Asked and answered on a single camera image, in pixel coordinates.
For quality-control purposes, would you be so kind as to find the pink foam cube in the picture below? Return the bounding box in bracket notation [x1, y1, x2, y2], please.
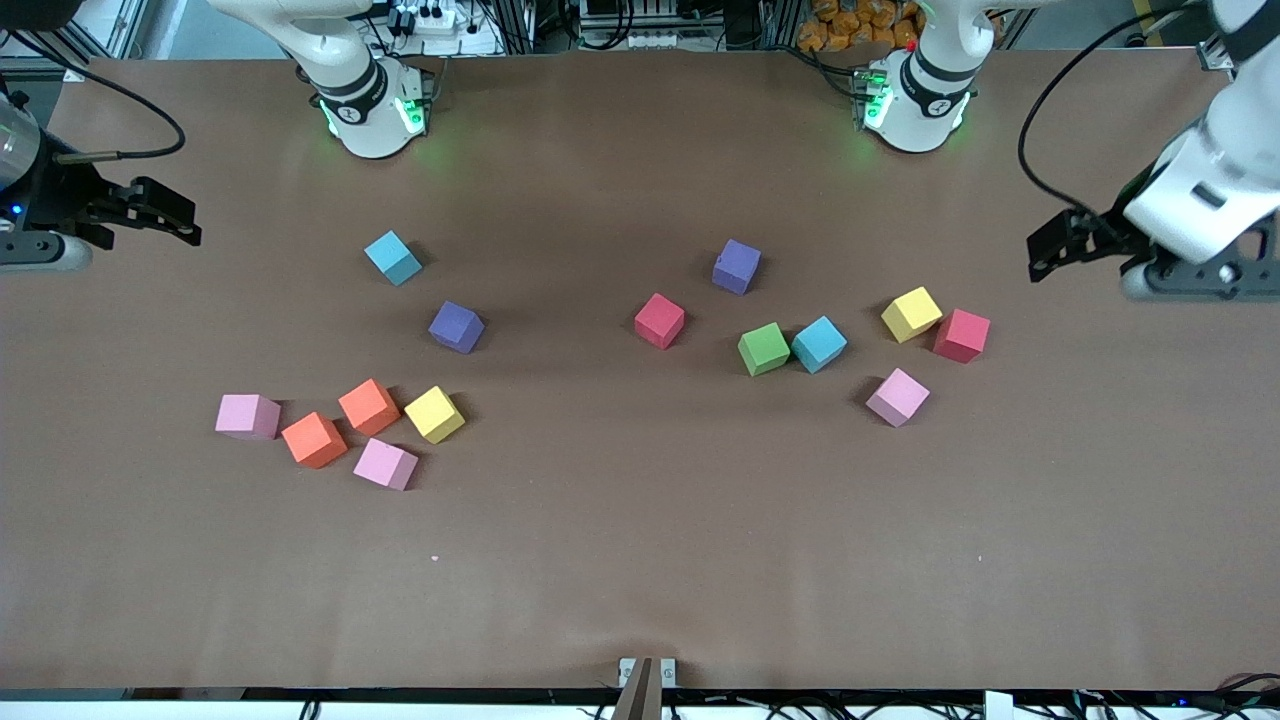
[352, 438, 420, 492]
[215, 394, 282, 442]
[865, 367, 932, 429]

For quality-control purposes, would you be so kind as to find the cyan foam cube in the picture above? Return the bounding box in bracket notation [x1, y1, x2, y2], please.
[363, 230, 424, 288]
[791, 315, 849, 375]

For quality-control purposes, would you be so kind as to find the orange foam cube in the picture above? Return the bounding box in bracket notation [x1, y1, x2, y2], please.
[338, 378, 402, 438]
[281, 411, 349, 470]

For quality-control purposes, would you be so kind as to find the green foam cube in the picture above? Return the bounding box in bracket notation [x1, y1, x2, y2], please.
[737, 321, 792, 378]

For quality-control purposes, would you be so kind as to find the red foam cube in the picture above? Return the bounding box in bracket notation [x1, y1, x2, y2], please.
[932, 308, 992, 364]
[633, 292, 687, 351]

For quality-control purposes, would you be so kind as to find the yellow foam cube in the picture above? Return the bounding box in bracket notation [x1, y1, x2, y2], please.
[404, 386, 467, 445]
[880, 286, 944, 345]

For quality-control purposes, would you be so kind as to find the bag of orange snacks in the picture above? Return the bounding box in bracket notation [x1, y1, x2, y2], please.
[797, 0, 926, 53]

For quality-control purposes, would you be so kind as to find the purple foam cube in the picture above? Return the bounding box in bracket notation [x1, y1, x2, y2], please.
[428, 300, 487, 355]
[712, 238, 763, 296]

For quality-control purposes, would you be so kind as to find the white power strip with plugs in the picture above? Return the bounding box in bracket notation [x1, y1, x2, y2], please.
[385, 0, 501, 56]

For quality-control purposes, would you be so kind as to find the white socket strip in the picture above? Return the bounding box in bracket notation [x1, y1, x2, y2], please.
[580, 28, 683, 52]

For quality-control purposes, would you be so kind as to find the small metal bracket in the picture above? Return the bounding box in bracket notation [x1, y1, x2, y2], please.
[617, 656, 679, 720]

